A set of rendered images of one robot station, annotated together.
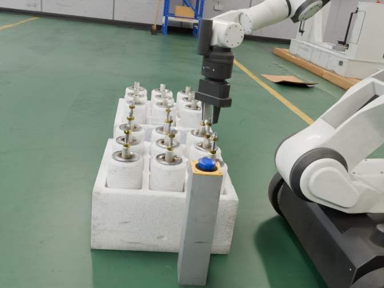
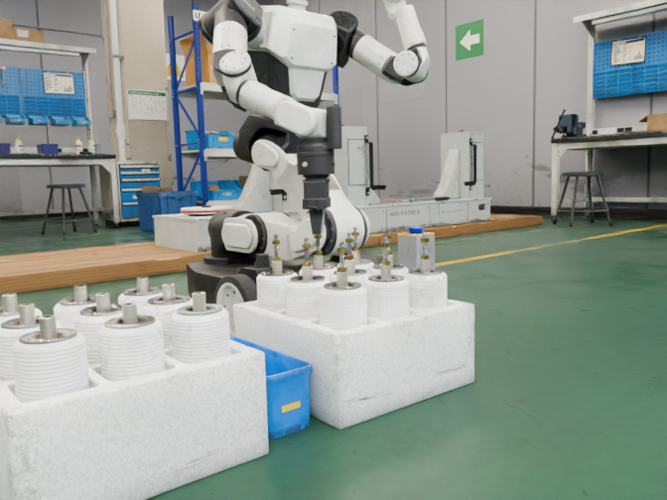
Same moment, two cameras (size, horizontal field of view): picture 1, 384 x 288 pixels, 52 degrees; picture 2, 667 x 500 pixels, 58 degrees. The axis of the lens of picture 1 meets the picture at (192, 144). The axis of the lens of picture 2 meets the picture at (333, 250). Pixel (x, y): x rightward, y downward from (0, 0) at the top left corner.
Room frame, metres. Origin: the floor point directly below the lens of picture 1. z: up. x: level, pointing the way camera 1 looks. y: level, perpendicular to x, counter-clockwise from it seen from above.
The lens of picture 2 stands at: (1.82, 1.21, 0.47)
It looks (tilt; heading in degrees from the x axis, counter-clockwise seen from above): 7 degrees down; 240
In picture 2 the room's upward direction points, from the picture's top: 2 degrees counter-clockwise
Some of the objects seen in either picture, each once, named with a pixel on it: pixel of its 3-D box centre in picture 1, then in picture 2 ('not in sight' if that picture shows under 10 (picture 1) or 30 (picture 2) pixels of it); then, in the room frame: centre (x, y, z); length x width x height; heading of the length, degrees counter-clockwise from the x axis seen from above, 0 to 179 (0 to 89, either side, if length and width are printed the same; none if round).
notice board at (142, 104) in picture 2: not in sight; (148, 105); (-0.03, -6.26, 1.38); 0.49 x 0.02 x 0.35; 10
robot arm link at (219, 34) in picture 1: (218, 41); (321, 133); (1.11, -0.04, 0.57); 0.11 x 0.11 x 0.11; 30
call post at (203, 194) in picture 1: (198, 225); (416, 292); (0.83, -0.04, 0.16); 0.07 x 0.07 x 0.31; 8
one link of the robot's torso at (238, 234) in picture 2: not in sight; (261, 233); (0.99, -0.69, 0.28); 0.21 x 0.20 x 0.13; 100
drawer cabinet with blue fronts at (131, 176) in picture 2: not in sight; (131, 193); (0.35, -5.69, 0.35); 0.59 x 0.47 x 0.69; 100
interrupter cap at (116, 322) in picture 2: (136, 95); (130, 322); (1.63, 0.26, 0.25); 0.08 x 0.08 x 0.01
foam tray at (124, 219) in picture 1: (163, 191); (351, 342); (1.11, 0.07, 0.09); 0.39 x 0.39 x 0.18; 8
